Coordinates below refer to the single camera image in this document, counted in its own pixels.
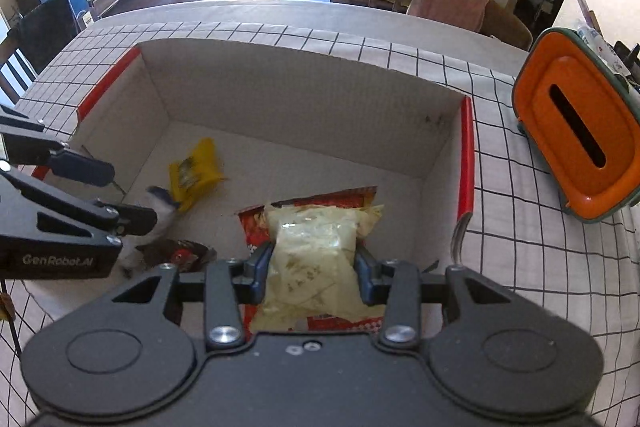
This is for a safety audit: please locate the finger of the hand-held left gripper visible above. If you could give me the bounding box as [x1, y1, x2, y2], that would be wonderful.
[0, 104, 116, 186]
[0, 167, 159, 239]

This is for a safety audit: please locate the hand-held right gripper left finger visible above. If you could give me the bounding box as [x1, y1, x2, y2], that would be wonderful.
[107, 247, 276, 351]

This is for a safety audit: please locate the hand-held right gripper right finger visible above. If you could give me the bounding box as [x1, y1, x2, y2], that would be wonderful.
[352, 250, 507, 351]

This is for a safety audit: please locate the light blue snack packet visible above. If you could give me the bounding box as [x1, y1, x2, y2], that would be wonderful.
[117, 186, 182, 270]

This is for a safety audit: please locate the red snack packet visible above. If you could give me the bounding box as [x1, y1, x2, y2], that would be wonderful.
[237, 186, 387, 334]

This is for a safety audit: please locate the black snack packet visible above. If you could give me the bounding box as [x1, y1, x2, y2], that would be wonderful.
[135, 238, 217, 274]

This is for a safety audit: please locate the pale translucent snack packet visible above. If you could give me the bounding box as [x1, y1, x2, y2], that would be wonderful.
[250, 202, 386, 334]

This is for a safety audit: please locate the yellow snack packet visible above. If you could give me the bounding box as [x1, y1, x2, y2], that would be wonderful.
[167, 138, 229, 212]

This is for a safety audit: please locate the red cardboard box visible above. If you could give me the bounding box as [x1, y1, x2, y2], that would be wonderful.
[75, 38, 476, 303]

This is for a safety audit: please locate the dark wooden chair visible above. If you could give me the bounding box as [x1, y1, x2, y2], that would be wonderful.
[0, 34, 39, 106]

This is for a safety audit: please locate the black chair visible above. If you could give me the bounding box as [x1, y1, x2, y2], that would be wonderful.
[17, 0, 84, 58]

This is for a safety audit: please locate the orange tissue box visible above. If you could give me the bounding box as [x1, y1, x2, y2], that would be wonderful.
[511, 27, 640, 224]

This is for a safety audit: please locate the black clip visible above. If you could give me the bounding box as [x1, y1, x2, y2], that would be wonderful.
[612, 41, 640, 84]

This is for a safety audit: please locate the white marker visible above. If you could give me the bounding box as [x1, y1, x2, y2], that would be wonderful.
[575, 0, 601, 32]

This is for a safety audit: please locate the black cable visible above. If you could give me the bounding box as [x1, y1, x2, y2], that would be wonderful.
[0, 279, 24, 354]

